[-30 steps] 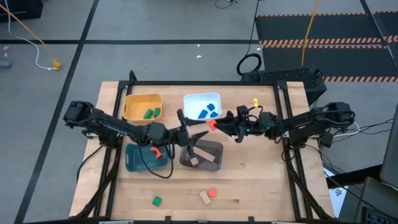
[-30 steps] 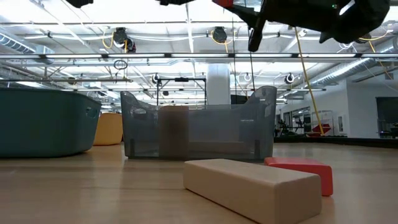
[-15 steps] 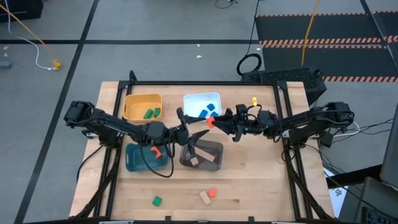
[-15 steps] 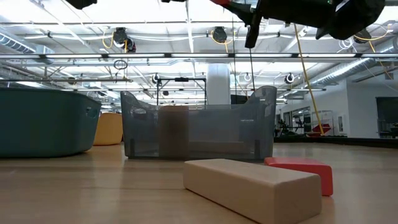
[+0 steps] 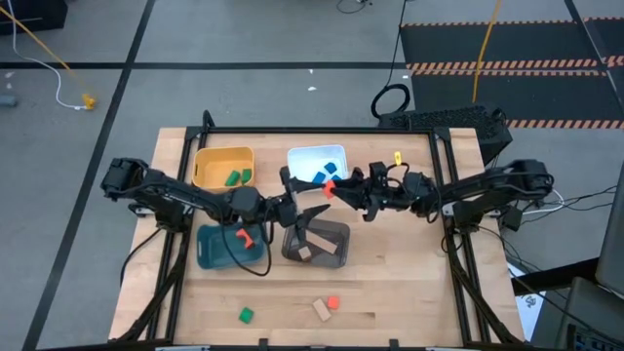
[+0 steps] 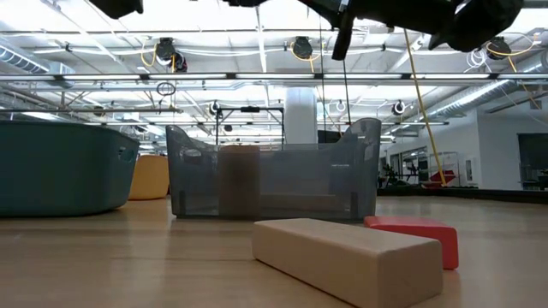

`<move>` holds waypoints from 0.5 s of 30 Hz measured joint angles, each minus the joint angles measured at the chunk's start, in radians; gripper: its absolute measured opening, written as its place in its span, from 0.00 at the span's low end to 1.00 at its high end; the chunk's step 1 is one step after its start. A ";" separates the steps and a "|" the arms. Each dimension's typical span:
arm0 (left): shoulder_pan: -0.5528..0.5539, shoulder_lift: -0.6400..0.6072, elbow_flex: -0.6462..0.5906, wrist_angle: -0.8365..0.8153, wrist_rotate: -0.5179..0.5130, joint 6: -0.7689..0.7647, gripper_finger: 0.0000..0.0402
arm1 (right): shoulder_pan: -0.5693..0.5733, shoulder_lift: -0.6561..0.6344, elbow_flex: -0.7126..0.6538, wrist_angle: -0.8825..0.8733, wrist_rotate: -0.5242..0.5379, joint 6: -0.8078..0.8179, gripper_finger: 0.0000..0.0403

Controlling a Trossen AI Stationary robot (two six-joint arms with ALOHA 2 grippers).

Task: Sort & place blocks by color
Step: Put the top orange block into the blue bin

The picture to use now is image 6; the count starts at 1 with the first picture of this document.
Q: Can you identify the red square block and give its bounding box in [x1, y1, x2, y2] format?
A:
[363, 216, 460, 271]

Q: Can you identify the transparent grey plastic bin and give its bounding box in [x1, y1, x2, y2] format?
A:
[165, 117, 383, 222]

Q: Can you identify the white building pillar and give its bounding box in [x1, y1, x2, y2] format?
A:
[285, 87, 319, 145]

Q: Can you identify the black hanging cable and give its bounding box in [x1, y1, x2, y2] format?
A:
[340, 59, 353, 127]

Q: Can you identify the black aluminium table frame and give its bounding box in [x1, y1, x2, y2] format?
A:
[376, 187, 548, 205]

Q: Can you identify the red arrow sign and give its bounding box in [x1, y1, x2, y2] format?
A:
[430, 169, 457, 185]

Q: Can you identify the silver ventilation duct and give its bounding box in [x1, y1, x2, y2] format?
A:
[0, 44, 51, 76]
[421, 50, 548, 123]

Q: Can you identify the teal plastic bin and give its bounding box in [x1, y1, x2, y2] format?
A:
[0, 120, 141, 218]

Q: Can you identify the yellow hanging cable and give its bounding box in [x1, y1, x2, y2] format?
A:
[402, 27, 447, 186]

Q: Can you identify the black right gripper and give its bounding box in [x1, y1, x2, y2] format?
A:
[299, 0, 456, 62]

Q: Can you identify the natural wood rectangular block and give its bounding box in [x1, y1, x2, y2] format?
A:
[251, 217, 444, 308]
[217, 144, 261, 220]

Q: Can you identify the dark window opening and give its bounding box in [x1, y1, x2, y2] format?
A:
[516, 133, 548, 192]

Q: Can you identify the black metal rig frame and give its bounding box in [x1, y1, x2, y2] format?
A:
[215, 106, 286, 145]

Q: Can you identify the yellow plastic bin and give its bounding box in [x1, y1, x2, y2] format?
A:
[128, 154, 171, 201]

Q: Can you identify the white coiled cable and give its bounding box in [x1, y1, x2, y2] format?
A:
[464, 49, 489, 72]

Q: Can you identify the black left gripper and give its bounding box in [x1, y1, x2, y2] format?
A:
[87, 0, 145, 21]

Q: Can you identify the black looped cable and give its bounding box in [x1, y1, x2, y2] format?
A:
[156, 80, 176, 98]

